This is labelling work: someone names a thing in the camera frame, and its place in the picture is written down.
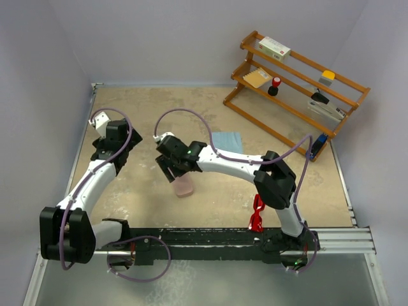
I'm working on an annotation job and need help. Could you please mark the white green box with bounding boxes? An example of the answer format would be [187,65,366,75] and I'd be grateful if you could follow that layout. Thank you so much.
[258,36,291,62]

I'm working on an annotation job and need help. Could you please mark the red black stamp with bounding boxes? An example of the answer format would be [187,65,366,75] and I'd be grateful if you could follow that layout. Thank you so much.
[268,76,281,96]

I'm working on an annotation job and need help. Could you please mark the wooden three-tier shelf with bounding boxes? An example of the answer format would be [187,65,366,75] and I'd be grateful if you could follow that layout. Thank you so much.
[223,31,370,161]

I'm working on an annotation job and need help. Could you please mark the brown envelope packet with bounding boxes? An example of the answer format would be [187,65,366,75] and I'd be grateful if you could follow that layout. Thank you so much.
[243,68,272,88]

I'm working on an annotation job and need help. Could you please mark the yellow grey sponge block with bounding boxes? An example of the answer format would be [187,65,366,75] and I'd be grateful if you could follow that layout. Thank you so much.
[319,70,335,87]

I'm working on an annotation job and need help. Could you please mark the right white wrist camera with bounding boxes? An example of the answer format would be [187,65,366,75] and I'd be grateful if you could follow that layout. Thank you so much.
[153,132,174,144]

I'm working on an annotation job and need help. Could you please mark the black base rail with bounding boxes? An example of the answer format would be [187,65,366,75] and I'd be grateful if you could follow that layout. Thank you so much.
[94,226,321,266]

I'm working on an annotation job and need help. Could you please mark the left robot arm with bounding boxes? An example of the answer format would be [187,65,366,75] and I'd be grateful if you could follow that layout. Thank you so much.
[40,113,142,263]

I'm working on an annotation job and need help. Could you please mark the aluminium frame rail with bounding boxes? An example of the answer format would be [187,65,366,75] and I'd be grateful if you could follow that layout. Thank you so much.
[317,228,377,254]

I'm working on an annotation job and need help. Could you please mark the black stapler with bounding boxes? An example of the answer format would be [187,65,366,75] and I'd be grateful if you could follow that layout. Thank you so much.
[311,91,330,105]

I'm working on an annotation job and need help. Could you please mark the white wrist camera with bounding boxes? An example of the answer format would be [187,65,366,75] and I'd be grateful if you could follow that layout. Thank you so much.
[153,132,174,144]
[89,112,111,138]

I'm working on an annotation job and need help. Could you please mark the blue cleaning cloth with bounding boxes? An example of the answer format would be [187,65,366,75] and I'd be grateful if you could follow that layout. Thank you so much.
[212,132,243,154]

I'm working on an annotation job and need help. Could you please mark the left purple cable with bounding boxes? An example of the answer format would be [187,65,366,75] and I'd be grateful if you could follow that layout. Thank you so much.
[59,108,171,282]

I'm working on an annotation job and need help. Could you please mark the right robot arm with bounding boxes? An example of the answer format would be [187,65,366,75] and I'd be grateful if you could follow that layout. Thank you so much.
[154,132,306,249]

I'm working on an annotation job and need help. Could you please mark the red sunglasses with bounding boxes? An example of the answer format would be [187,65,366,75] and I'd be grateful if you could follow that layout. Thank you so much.
[248,194,265,233]

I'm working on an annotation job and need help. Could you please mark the pink glasses case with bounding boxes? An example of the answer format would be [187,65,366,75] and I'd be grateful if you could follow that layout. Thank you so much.
[171,173,194,198]

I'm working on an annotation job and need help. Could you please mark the blue stapler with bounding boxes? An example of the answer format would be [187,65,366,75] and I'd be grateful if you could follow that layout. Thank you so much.
[309,133,328,160]

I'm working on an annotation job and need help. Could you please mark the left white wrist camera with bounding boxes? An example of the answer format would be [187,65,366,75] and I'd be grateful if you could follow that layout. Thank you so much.
[89,112,111,138]

